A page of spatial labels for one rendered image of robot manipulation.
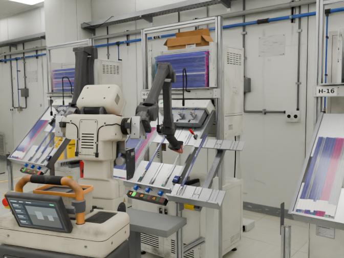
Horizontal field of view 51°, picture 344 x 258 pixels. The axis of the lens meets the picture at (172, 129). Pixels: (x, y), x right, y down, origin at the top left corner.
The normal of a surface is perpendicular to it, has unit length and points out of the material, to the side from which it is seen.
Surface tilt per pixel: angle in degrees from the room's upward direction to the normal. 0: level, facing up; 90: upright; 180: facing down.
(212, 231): 90
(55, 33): 90
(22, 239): 90
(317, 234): 90
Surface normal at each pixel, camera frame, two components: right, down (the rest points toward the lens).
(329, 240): -0.62, 0.07
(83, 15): 0.78, 0.04
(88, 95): -0.25, -0.61
